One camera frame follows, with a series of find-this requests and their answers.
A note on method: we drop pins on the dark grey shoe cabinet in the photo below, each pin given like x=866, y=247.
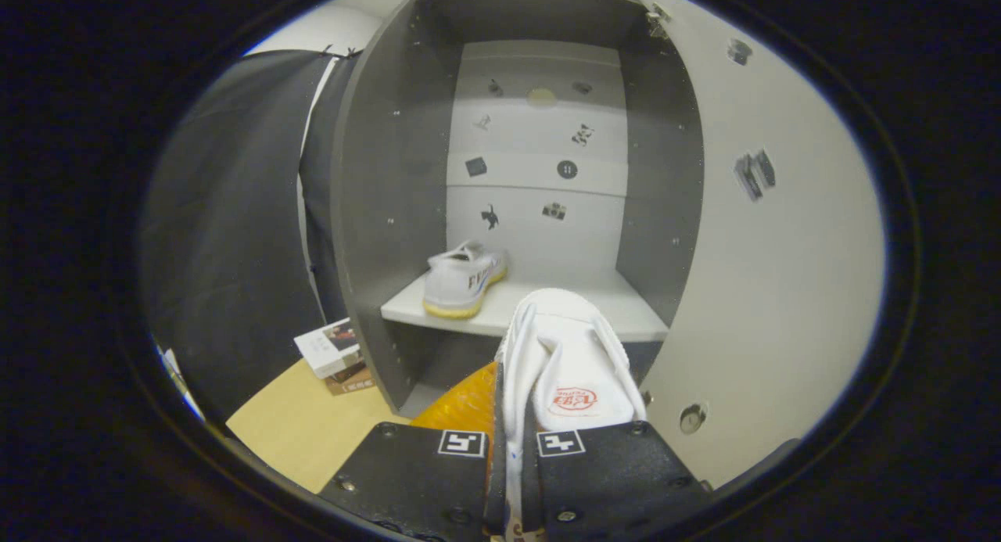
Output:
x=391, y=213

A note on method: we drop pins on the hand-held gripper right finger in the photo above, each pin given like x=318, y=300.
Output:
x=602, y=479

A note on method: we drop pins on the brown book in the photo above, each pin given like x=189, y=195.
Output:
x=352, y=382

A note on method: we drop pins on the white canvas shoe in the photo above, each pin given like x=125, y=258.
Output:
x=461, y=280
x=571, y=354

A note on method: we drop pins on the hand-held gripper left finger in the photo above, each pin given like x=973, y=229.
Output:
x=414, y=479

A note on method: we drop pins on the light grey shoe cabinet door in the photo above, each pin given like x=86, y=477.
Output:
x=766, y=292

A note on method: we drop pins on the black backdrop cloth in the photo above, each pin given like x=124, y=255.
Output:
x=235, y=213

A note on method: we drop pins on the white book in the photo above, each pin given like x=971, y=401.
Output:
x=328, y=346

